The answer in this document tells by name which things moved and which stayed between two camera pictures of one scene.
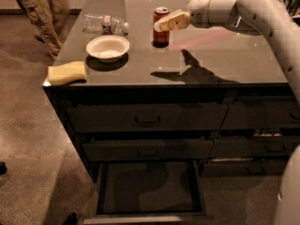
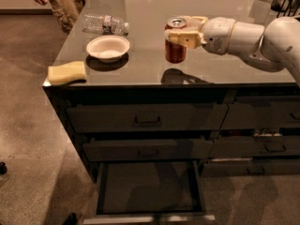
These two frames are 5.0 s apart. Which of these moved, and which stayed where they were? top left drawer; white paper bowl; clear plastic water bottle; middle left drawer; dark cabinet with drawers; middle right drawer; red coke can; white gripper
Moved: red coke can; white gripper
Stayed: top left drawer; middle right drawer; white paper bowl; clear plastic water bottle; middle left drawer; dark cabinet with drawers
